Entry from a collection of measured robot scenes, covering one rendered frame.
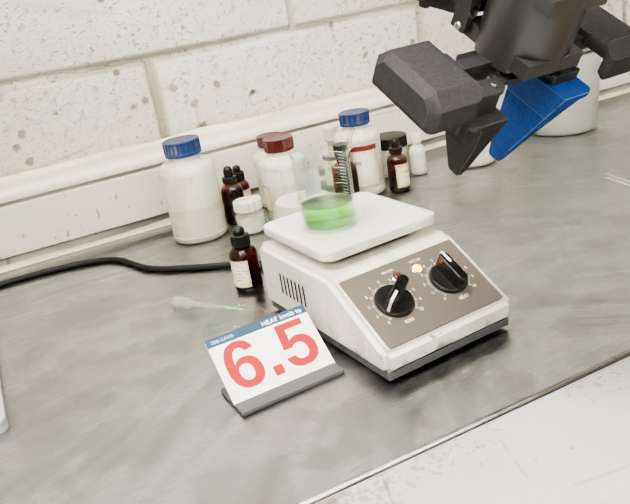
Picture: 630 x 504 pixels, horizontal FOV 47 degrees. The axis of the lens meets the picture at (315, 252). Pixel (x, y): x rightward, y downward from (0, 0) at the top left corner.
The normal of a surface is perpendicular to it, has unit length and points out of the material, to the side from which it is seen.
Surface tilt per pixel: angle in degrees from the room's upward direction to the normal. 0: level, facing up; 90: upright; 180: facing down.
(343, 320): 90
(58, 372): 0
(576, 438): 0
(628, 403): 0
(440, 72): 31
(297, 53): 90
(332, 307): 90
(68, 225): 90
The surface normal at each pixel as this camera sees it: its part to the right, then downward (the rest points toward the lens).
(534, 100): -0.81, 0.22
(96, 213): 0.44, 0.26
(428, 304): 0.12, -0.68
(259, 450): -0.15, -0.92
